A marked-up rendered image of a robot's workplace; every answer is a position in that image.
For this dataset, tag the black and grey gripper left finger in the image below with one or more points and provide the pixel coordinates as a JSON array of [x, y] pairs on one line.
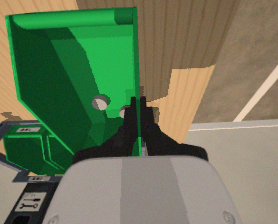
[[119, 143]]

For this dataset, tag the grey metal shelf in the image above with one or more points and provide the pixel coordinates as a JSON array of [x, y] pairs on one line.
[[22, 175]]

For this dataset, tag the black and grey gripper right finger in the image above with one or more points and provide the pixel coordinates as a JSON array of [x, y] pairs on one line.
[[160, 143]]

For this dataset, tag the dark grey case with orange latches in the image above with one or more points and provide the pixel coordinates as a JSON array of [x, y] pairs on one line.
[[31, 206]]

